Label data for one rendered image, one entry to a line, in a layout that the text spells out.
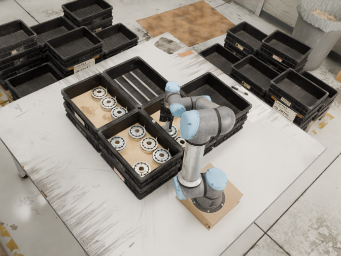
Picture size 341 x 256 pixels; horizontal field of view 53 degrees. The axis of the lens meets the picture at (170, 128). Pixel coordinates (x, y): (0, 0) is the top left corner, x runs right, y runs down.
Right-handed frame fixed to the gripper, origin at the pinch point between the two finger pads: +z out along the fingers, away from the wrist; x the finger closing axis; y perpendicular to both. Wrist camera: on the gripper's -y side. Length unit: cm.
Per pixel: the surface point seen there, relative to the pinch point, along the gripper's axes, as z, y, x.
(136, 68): 2, 26, -53
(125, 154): 2.1, 24.3, 21.4
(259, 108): 15, -64, -40
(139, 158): 2.1, 15.7, 23.5
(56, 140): 15, 68, 7
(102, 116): 2.1, 42.0, -4.7
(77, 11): 36, 97, -167
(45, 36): 47, 122, -137
